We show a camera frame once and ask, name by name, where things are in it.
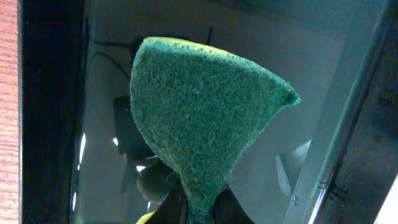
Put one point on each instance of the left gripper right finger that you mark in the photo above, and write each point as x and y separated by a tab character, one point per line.
228	210

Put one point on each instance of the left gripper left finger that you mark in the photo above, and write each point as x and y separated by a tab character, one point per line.
173	209

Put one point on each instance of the green scrubbing sponge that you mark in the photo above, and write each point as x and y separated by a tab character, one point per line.
198	108

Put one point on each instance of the white plate top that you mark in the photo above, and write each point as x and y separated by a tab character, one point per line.
388	211

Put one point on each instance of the black rectangular water tray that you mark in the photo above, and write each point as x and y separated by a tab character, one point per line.
331	158

